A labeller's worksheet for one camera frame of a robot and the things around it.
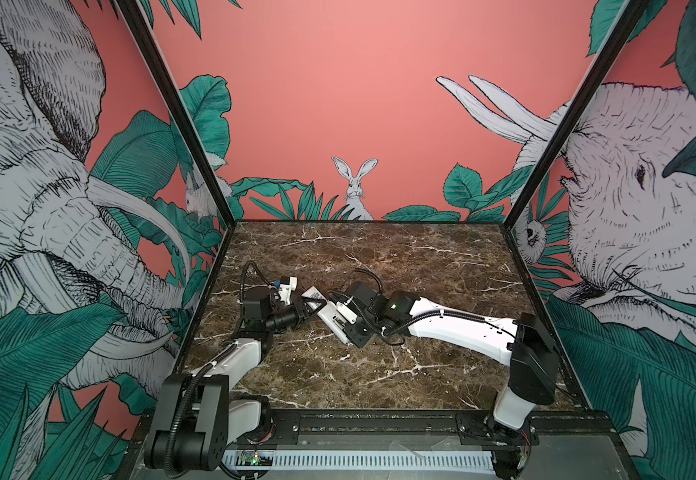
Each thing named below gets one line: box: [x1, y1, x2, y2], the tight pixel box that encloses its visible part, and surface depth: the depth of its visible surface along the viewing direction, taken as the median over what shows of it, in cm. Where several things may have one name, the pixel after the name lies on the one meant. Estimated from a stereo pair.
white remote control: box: [301, 286, 350, 345], surface depth 82 cm
